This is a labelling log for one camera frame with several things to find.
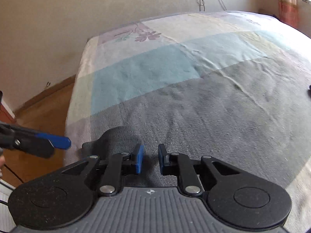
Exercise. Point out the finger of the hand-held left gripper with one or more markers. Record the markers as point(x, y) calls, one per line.
point(60, 142)
point(36, 148)

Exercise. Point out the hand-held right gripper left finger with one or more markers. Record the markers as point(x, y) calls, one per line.
point(139, 159)

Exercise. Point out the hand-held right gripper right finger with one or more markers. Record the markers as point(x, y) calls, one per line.
point(162, 160)

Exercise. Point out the bed with patchwork sheet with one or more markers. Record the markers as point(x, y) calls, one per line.
point(206, 102)

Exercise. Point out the pink checked curtain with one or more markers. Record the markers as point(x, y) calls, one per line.
point(288, 7)

